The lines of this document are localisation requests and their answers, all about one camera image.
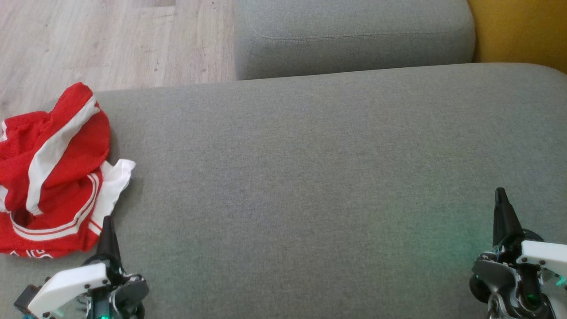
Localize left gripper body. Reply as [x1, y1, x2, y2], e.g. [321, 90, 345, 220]
[27, 261, 150, 319]

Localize grey sofa seat cushion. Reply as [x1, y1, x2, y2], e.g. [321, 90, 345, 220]
[0, 63, 567, 319]

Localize red shorts with white stripe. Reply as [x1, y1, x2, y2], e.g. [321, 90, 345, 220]
[0, 82, 110, 216]

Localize red jersey with white trim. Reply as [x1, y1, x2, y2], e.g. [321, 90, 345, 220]
[0, 159, 136, 259]

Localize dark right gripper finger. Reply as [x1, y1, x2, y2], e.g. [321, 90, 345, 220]
[493, 187, 525, 252]

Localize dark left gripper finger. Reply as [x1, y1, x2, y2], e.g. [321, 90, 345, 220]
[95, 216, 124, 283]

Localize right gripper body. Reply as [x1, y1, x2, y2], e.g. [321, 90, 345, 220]
[469, 230, 567, 319]

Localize grey sofa side cushion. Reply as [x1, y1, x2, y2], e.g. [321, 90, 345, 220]
[233, 0, 476, 81]

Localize yellow sofa backrest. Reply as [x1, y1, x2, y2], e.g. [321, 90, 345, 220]
[467, 0, 567, 74]

